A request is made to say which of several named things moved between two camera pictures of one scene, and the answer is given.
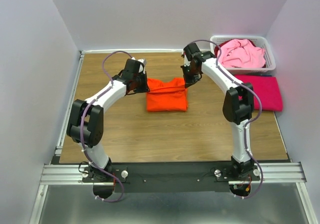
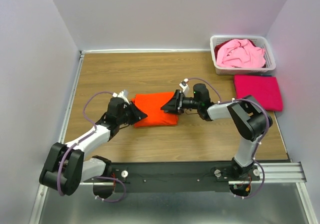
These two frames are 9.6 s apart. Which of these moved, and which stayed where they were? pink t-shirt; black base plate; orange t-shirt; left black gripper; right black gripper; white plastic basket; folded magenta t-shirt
Moved: right black gripper; left black gripper; orange t-shirt
Stayed: white plastic basket; pink t-shirt; black base plate; folded magenta t-shirt
